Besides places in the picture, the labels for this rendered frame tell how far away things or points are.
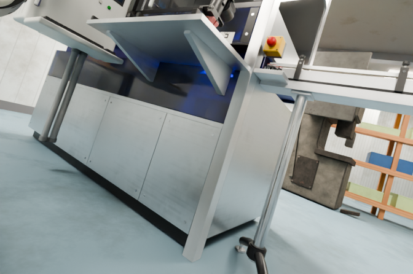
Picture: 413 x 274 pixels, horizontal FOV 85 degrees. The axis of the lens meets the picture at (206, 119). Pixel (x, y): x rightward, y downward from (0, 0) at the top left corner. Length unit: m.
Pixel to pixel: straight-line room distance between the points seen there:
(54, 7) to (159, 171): 1.04
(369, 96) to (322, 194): 3.34
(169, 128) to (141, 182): 0.33
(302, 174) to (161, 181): 3.39
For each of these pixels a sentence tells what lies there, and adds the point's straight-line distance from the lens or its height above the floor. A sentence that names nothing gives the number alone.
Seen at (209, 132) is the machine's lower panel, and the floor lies 0.55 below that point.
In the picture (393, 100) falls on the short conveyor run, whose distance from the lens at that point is 1.05.
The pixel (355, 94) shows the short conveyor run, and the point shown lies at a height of 0.85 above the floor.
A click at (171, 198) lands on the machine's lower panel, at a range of 1.16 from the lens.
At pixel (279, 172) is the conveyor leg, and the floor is 0.47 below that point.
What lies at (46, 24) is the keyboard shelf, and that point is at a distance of 1.31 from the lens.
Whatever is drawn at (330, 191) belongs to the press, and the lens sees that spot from 4.26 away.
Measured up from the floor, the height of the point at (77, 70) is 0.67.
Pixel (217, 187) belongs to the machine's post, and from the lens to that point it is 1.03.
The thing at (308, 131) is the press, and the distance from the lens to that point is 4.41.
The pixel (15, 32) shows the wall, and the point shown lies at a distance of 4.11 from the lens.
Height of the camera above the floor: 0.54
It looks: 3 degrees up
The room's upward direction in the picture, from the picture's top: 18 degrees clockwise
